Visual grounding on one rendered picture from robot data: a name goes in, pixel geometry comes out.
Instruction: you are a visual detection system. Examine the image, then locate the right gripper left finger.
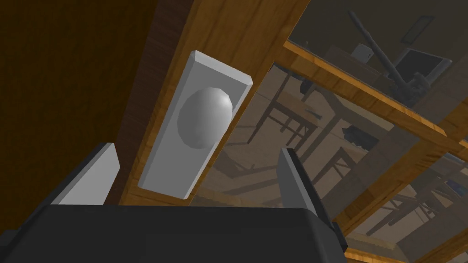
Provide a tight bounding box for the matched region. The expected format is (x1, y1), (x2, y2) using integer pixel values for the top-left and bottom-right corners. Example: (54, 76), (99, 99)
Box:
(50, 142), (121, 206)

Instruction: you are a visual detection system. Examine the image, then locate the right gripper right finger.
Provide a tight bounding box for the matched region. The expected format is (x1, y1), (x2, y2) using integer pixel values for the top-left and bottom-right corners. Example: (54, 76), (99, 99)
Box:
(277, 147), (338, 230)

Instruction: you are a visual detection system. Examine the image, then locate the wooden table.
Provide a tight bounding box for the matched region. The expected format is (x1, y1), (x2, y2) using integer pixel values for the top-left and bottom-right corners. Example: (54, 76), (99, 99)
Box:
(246, 68), (381, 183)

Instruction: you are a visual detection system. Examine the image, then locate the wooden glass door leaf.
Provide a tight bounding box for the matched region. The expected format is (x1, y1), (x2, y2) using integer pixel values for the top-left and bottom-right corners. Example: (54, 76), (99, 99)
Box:
(105, 0), (468, 263)

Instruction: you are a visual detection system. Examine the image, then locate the wooden desk with monitor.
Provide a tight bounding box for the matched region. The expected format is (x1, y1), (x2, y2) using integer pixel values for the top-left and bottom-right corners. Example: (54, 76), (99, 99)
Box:
(321, 9), (455, 107)

